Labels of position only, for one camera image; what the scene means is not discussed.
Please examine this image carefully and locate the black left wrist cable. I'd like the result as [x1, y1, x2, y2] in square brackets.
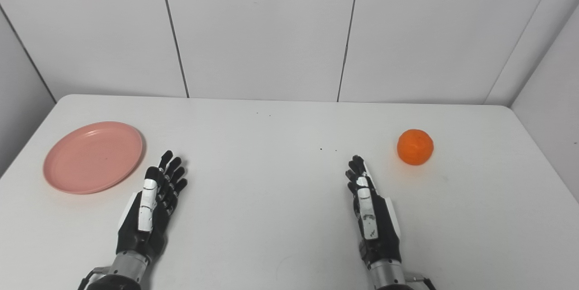
[77, 267, 110, 290]

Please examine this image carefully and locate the orange fruit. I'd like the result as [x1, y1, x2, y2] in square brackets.
[397, 129, 434, 166]

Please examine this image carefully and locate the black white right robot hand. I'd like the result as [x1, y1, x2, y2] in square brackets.
[346, 155, 402, 267]

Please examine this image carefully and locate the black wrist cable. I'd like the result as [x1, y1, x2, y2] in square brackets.
[77, 267, 110, 290]
[404, 272, 437, 290]

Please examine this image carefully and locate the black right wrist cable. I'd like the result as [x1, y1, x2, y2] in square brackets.
[404, 272, 437, 290]

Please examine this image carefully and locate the pink round plate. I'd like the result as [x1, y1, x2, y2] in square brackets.
[43, 121, 143, 195]

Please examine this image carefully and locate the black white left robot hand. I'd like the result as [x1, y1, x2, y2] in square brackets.
[116, 150, 188, 261]

